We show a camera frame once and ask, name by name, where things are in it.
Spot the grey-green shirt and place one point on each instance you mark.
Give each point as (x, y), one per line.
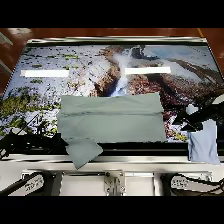
(110, 121)

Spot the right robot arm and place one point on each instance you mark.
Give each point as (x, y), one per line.
(203, 115)

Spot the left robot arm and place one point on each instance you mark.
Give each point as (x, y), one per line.
(30, 141)

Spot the light blue garment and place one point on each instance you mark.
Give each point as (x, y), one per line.
(203, 146)

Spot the silver frame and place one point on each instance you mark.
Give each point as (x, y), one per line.
(140, 165)

